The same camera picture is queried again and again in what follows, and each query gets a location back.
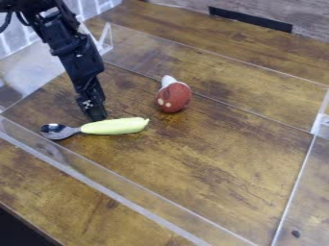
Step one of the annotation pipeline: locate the clear acrylic front barrier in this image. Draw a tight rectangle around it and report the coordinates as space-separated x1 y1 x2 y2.
0 115 257 246

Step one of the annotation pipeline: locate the black strip on table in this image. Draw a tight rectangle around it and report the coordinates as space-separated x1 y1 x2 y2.
209 7 293 33

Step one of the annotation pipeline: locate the clear acrylic right barrier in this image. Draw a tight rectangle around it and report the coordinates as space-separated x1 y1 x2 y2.
272 90 329 246

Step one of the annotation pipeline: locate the green handled metal spoon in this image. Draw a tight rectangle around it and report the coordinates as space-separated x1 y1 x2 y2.
41 117 149 140

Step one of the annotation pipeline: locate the clear acrylic triangular bracket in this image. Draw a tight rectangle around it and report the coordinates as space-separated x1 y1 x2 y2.
79 22 114 55

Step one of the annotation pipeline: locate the red toy mushroom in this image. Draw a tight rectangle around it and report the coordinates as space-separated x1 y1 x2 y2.
156 75 192 113

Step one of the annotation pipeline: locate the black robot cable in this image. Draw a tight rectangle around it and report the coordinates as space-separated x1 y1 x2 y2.
0 6 31 35

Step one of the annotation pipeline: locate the clear acrylic barrier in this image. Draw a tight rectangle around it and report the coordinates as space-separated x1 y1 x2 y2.
0 115 257 246
272 90 329 246

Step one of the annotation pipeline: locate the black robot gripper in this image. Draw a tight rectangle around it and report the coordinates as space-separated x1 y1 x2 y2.
17 0 109 122

